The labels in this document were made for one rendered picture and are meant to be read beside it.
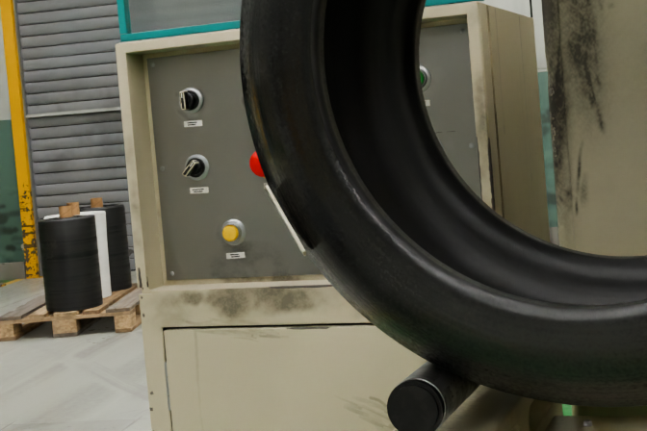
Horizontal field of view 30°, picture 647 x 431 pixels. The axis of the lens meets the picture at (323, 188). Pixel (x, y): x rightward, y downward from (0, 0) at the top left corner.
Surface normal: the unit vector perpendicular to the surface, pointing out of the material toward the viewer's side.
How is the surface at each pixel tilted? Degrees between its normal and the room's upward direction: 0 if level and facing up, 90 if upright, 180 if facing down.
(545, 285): 80
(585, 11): 90
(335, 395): 90
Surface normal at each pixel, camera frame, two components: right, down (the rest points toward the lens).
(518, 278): -0.28, -0.09
